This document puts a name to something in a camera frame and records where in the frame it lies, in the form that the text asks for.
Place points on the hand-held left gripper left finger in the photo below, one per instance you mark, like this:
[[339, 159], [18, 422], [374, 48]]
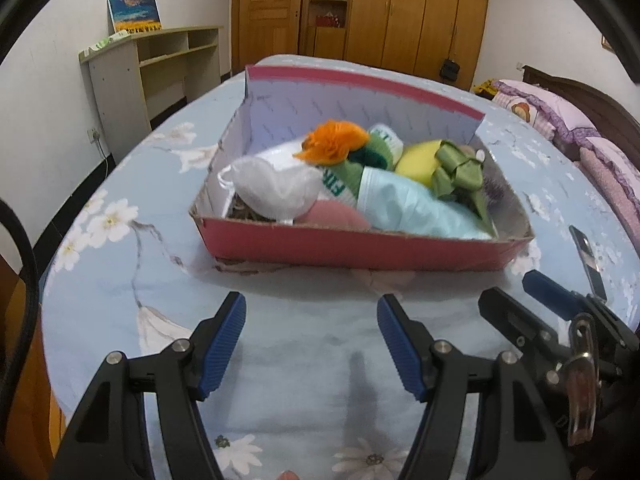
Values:
[[222, 345]]

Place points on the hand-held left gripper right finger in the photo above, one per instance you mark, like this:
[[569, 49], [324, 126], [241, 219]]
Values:
[[400, 345]]

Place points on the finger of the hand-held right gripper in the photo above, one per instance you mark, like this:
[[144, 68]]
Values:
[[515, 320], [550, 291]]

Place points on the pink cardboard box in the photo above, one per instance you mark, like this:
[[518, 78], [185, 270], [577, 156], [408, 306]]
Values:
[[350, 250]]

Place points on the blue face mask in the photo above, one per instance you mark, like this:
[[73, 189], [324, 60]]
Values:
[[410, 205]]

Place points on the pink makeup sponge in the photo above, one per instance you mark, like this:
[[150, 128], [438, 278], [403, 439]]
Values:
[[330, 215]]

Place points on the green ribbon bow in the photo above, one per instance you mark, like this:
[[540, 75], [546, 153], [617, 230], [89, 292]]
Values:
[[455, 170]]

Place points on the white plastic bag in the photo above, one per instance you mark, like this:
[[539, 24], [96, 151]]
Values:
[[270, 185]]

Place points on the white and green sock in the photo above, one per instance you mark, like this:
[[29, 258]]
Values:
[[385, 147], [345, 182]]

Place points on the yellow sponge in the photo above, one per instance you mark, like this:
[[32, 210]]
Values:
[[415, 165]]

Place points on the white tissue pack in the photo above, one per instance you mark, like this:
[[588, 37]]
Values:
[[282, 152]]

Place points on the orange yarn pompom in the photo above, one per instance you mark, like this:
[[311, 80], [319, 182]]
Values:
[[332, 142]]

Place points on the black smartphone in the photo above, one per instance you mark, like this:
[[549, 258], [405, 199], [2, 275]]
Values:
[[587, 260]]

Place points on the metal spring clip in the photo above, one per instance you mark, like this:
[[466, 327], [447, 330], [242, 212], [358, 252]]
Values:
[[580, 390]]

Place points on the blue floral bedsheet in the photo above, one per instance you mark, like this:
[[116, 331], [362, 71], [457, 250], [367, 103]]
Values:
[[150, 260]]

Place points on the pink pillow with purple ruffle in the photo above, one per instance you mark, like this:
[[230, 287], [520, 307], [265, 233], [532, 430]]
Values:
[[615, 180], [545, 105]]

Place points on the dark wooden headboard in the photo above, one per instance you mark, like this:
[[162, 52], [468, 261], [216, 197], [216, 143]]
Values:
[[600, 100]]

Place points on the wooden bedside cabinet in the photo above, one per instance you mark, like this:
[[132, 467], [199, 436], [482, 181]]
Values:
[[20, 385]]

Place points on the yellow plush toy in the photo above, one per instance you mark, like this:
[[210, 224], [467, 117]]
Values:
[[485, 87]]

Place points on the black bag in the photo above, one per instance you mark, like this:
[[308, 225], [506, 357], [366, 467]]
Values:
[[450, 70]]

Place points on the beige open bookshelf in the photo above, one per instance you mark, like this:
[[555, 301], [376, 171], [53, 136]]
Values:
[[115, 95]]

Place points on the wooden wardrobe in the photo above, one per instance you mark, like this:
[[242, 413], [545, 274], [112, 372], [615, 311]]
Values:
[[410, 15]]

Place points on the green and white packet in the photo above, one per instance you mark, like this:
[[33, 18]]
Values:
[[105, 44]]

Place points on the wooden door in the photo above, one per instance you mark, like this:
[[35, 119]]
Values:
[[267, 20]]

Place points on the red box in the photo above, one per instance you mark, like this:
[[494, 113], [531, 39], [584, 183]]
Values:
[[327, 21]]

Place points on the blue and yellow painting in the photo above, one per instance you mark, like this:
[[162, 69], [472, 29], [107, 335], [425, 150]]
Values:
[[135, 12]]

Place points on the wall power socket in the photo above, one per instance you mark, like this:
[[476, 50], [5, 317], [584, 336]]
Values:
[[93, 134]]

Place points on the framed wall picture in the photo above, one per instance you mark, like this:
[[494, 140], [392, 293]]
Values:
[[608, 44]]

